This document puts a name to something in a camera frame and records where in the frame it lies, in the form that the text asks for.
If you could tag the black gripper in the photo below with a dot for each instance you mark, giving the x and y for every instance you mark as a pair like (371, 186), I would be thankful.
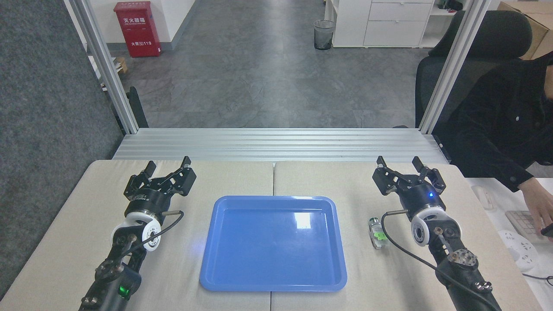
(422, 198)
(147, 199)

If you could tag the white green switch part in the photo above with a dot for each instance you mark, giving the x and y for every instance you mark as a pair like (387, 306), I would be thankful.
(378, 233)

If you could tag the blue plastic tray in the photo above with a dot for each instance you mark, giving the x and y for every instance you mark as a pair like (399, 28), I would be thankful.
(272, 255)

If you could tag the person's hand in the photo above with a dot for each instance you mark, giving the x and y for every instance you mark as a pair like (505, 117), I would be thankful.
(540, 203)

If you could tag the white computer mouse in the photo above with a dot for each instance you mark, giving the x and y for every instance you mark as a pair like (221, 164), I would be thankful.
(483, 198)

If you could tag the person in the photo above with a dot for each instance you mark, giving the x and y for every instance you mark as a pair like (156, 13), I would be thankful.
(497, 125)

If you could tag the white keyboard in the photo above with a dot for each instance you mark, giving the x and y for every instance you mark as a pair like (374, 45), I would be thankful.
(520, 222)

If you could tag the small wooden block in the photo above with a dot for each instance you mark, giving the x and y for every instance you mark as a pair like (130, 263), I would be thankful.
(122, 65)

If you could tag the white power strip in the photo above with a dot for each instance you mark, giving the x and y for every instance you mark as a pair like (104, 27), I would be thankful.
(518, 250)

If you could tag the red fire extinguisher box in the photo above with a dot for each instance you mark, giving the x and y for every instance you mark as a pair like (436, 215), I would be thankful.
(137, 30)

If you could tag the white drawer cabinet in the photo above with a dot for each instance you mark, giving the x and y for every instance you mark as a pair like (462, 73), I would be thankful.
(389, 26)

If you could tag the black office chair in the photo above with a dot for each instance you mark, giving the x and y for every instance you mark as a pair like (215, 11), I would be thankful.
(497, 39)

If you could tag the brown cardboard box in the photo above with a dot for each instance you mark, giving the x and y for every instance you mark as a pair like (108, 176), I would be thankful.
(542, 26)

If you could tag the black post bracket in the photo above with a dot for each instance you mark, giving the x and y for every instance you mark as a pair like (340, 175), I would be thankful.
(139, 108)

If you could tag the silver aluminium post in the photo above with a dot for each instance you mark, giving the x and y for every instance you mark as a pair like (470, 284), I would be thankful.
(108, 73)
(453, 65)

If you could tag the silver aluminium rail bed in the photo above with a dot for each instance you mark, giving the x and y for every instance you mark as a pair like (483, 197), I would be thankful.
(276, 144)

